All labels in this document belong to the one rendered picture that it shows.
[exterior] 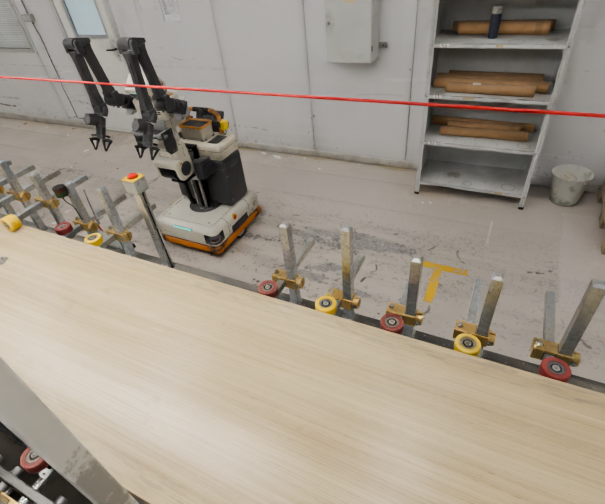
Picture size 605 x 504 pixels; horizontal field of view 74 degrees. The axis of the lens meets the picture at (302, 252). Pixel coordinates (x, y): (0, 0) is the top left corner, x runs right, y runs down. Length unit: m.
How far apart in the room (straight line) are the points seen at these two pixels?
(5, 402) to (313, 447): 0.76
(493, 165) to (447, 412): 3.10
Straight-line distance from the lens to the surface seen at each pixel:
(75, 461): 0.90
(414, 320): 1.57
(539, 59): 3.79
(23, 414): 0.78
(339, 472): 1.18
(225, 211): 3.29
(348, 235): 1.39
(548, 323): 1.67
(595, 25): 3.78
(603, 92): 3.91
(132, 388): 1.46
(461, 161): 4.12
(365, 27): 3.70
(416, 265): 1.39
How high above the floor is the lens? 2.00
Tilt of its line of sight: 39 degrees down
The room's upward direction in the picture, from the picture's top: 7 degrees counter-clockwise
